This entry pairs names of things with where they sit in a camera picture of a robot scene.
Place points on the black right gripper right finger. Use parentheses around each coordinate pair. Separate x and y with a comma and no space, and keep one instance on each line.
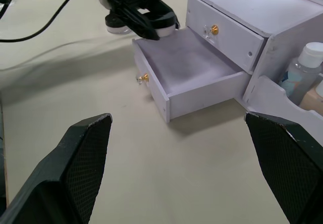
(290,163)

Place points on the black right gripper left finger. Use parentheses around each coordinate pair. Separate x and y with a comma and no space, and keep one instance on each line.
(63,173)

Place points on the round black white compact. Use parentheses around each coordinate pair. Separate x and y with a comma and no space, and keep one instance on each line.
(165,31)
(116,24)

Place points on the lavender drawer with gold knob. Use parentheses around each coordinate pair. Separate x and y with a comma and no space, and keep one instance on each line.
(227,34)
(191,67)

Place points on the beige foundation bottle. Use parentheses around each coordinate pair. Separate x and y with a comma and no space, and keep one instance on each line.
(313,99)

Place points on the clear bottle with white cap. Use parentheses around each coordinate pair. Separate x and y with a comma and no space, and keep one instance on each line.
(300,75)

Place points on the lavender wooden organizer frame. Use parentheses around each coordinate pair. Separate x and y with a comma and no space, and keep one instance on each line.
(285,9)

